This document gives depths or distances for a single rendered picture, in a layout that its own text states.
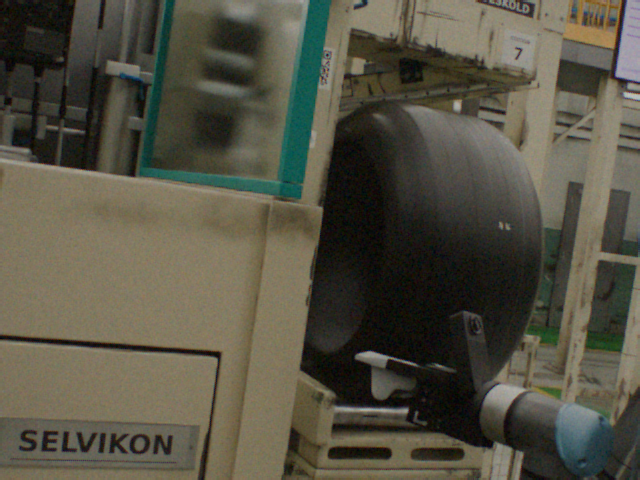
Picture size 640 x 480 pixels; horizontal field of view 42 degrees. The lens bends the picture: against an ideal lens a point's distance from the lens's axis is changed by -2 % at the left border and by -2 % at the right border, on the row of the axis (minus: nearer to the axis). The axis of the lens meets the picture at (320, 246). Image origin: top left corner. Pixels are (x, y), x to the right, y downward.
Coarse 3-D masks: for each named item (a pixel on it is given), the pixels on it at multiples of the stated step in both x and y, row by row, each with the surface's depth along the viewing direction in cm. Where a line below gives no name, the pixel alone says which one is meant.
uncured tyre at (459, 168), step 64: (384, 128) 152; (448, 128) 152; (384, 192) 147; (448, 192) 141; (512, 192) 148; (320, 256) 193; (384, 256) 144; (448, 256) 139; (512, 256) 145; (320, 320) 188; (384, 320) 143; (448, 320) 142; (512, 320) 147
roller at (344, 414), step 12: (336, 408) 150; (348, 408) 151; (360, 408) 152; (372, 408) 153; (384, 408) 154; (396, 408) 155; (408, 408) 156; (336, 420) 150; (348, 420) 151; (360, 420) 152; (372, 420) 153; (384, 420) 154; (396, 420) 155
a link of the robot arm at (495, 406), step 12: (504, 384) 104; (492, 396) 103; (504, 396) 102; (516, 396) 107; (492, 408) 102; (504, 408) 101; (480, 420) 103; (492, 420) 101; (504, 420) 100; (492, 432) 102; (504, 432) 107; (504, 444) 102
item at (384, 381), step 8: (368, 352) 115; (368, 360) 114; (376, 360) 113; (384, 360) 113; (400, 360) 113; (376, 368) 114; (384, 368) 113; (376, 376) 114; (384, 376) 113; (392, 376) 113; (400, 376) 113; (376, 384) 114; (384, 384) 113; (392, 384) 113; (400, 384) 113; (408, 384) 112; (376, 392) 113; (384, 392) 113
